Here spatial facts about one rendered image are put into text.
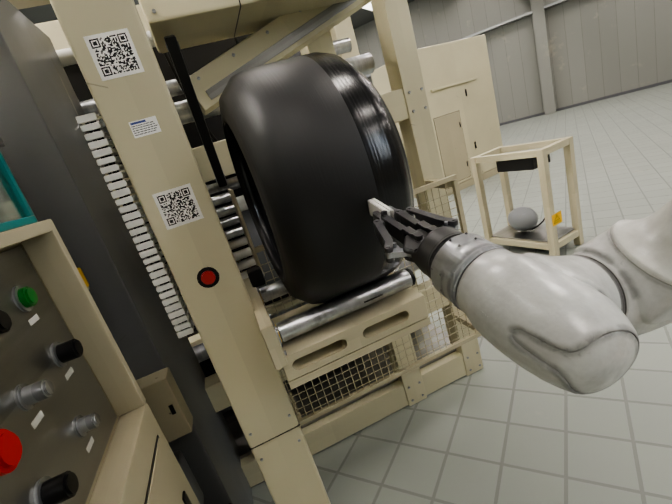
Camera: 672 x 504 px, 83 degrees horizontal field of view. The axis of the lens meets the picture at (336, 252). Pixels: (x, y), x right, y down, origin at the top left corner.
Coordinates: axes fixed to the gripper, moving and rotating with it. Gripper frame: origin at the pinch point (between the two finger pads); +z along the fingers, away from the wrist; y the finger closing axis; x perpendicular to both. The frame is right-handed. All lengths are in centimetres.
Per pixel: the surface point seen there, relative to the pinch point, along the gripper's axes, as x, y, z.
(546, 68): 208, -1017, 868
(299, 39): -28, -15, 71
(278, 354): 25.2, 25.2, 5.0
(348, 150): -10.3, 1.3, 6.6
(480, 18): 47, -935, 1056
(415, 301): 28.2, -7.9, 5.7
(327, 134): -13.5, 3.9, 8.6
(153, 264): 5.1, 41.9, 23.3
